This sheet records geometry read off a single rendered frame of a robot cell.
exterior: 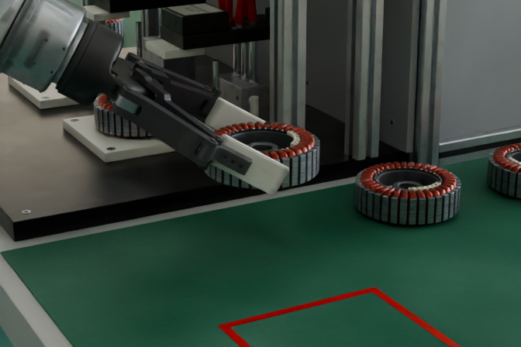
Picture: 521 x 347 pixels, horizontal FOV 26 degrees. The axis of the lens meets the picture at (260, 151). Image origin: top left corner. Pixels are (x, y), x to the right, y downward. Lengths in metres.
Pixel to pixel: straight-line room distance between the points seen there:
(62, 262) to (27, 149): 0.29
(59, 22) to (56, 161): 0.33
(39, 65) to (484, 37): 0.57
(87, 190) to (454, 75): 0.45
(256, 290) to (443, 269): 0.18
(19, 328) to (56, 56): 0.24
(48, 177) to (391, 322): 0.46
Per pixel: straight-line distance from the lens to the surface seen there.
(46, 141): 1.40
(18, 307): 1.03
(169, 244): 1.13
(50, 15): 1.03
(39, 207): 1.19
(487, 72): 1.39
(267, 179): 1.04
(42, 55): 1.03
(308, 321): 0.98
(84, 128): 1.40
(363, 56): 1.28
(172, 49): 1.36
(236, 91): 1.41
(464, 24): 1.35
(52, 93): 1.56
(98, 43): 1.04
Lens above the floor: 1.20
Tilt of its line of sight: 19 degrees down
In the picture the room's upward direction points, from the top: straight up
